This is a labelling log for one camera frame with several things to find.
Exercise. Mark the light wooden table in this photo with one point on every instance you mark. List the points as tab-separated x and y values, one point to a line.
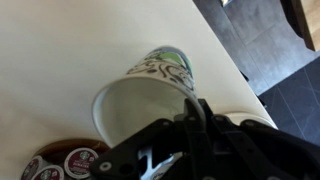
311	20

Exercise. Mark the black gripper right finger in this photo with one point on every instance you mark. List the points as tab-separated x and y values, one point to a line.
260	150

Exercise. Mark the dark red coffee pod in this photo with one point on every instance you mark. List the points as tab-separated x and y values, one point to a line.
80	162
31	168
48	173

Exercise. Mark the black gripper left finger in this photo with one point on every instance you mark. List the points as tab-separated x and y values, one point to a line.
156	143

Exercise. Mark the patterned paper cup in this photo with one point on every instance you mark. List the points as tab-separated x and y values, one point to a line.
143	96

